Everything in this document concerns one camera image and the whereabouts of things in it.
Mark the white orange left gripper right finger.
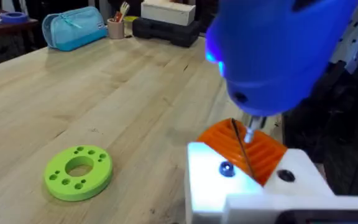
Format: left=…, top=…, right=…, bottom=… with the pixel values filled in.
left=231, top=119, right=336, bottom=197

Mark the finger of the white orange right gripper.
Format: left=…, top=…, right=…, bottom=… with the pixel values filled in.
left=330, top=0, right=358, bottom=75

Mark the white orange left gripper left finger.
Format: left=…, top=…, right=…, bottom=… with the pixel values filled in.
left=185, top=118, right=264, bottom=224

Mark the blue electric screwdriver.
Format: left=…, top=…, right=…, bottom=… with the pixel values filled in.
left=205, top=0, right=358, bottom=144

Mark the green disc with holes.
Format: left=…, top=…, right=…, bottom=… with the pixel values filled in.
left=43, top=144, right=114, bottom=202

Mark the black plastic case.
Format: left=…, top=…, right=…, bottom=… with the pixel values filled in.
left=132, top=17, right=202, bottom=49

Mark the white box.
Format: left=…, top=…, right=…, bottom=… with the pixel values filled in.
left=140, top=0, right=196, bottom=27

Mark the beige cup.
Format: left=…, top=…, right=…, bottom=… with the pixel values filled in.
left=106, top=17, right=126, bottom=40

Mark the wooden fork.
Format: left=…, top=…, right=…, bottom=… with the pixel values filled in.
left=119, top=1, right=131, bottom=22

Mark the light blue zip bag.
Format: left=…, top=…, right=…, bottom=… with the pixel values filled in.
left=41, top=6, right=108, bottom=52

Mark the blue tape ring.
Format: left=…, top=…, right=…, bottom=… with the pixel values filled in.
left=0, top=11, right=29, bottom=25

